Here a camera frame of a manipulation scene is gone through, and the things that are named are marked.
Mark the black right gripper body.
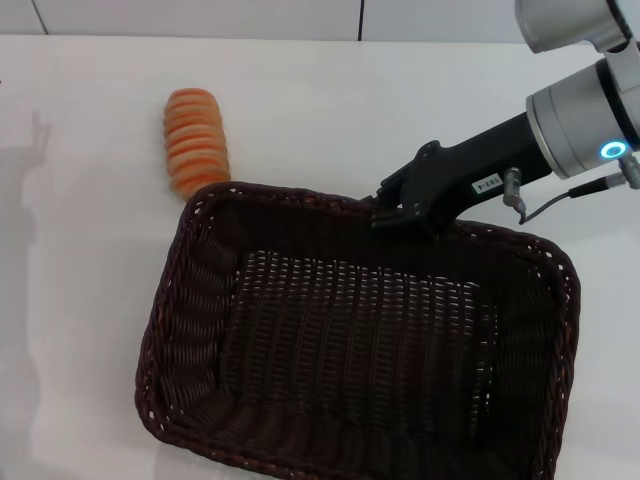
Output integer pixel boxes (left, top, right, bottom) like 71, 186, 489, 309
379, 112, 556, 239

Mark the grey right arm cable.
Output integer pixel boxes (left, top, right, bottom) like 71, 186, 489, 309
517, 172, 640, 226

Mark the silver right cable plug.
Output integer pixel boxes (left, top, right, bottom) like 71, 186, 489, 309
501, 168, 526, 207

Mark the orange striped bread loaf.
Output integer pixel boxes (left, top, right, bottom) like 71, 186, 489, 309
163, 87, 233, 198

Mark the dark brown woven basket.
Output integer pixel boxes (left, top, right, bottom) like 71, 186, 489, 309
133, 180, 583, 480

